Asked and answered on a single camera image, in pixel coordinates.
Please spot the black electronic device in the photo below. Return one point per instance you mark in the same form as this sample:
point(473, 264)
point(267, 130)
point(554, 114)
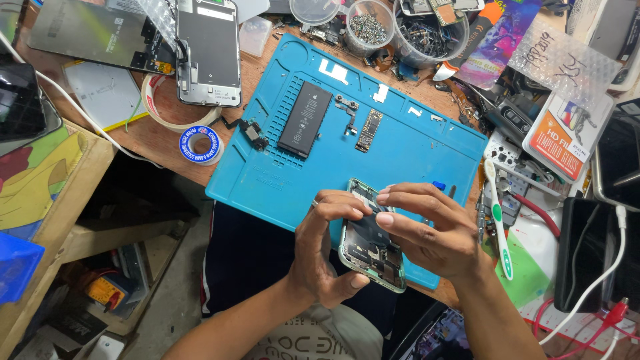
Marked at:
point(512, 120)

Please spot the phone logic board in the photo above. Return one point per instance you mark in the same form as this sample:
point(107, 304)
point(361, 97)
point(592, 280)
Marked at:
point(369, 131)

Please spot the beige masking tape roll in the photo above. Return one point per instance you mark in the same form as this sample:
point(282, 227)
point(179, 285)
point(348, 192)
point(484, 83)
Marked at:
point(150, 107)

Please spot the green phone chassis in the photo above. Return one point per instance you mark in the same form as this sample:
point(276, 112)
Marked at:
point(367, 250)

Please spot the large grey display panel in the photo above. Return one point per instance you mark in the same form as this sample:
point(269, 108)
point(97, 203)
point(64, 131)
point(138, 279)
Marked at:
point(85, 32)

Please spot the black tablet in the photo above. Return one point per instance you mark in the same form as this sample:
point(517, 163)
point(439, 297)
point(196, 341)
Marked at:
point(20, 100)

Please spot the blue plastic tray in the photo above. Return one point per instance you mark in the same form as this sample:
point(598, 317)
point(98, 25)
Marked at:
point(17, 265)

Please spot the clear cup of screws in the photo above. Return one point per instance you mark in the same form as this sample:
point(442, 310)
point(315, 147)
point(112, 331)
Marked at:
point(369, 29)

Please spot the colourful purple packet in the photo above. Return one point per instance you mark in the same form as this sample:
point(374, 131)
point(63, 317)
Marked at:
point(500, 45)

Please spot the person's left hand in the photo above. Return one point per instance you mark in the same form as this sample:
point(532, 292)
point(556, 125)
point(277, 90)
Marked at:
point(310, 250)

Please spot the blue silicone repair mat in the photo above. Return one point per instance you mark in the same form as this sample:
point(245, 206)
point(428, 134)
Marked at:
point(400, 150)

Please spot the person's right hand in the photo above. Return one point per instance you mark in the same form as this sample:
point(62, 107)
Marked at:
point(440, 235)

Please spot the metal tweezers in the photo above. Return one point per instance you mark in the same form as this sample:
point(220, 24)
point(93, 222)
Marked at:
point(481, 220)

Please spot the bubble wrap bag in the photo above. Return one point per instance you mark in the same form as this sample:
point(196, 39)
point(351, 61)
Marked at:
point(560, 62)

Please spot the red alligator clip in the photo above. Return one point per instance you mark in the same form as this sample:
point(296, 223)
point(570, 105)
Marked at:
point(616, 311)

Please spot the person's black shorts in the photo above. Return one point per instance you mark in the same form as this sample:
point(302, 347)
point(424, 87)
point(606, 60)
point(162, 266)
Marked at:
point(250, 260)

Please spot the clear round lid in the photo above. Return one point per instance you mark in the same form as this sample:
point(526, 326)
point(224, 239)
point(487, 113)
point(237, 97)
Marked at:
point(312, 11)

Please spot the black phone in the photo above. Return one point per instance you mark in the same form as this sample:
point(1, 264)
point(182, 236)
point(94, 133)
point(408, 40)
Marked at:
point(580, 250)

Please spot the white yellow-edged pad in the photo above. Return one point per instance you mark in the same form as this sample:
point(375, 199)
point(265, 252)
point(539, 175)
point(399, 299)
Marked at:
point(100, 95)

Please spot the dark silver-edged tablet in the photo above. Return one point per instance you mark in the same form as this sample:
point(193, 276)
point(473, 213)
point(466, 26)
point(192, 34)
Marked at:
point(620, 160)

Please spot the person's white printed shirt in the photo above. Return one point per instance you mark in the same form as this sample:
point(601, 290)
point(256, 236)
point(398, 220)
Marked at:
point(320, 340)

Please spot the medium white tape piece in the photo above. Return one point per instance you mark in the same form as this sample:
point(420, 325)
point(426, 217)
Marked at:
point(381, 93)

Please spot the wooden shelf with tools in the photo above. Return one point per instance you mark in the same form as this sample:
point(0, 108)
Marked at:
point(100, 280)

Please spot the orange white screen protector box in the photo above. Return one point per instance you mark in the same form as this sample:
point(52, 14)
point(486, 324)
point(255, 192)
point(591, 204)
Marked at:
point(560, 142)

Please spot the green white paper packet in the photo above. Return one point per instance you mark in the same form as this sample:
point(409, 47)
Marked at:
point(530, 270)

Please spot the small clear plastic box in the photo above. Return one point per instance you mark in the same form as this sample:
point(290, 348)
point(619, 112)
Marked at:
point(255, 35)

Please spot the phone screen assembly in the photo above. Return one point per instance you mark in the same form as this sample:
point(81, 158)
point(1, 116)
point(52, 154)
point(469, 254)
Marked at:
point(210, 55)

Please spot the green white toothbrush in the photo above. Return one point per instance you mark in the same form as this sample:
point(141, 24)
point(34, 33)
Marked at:
point(498, 215)

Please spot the gold circuit board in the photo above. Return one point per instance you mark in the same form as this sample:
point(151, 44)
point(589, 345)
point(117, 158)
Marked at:
point(444, 12)

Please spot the clear tub of phone parts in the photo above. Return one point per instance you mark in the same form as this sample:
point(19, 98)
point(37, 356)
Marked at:
point(427, 42)

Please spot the white cardboard box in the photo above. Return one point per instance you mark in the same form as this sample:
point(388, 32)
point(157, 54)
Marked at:
point(607, 30)

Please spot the large white tape piece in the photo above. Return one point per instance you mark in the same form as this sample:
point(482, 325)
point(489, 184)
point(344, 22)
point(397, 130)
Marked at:
point(334, 71)

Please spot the colourful painted board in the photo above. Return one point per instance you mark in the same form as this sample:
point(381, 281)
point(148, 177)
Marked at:
point(35, 175)

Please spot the black phone battery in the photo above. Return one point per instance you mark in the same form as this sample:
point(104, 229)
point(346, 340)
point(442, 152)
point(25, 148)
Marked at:
point(305, 120)

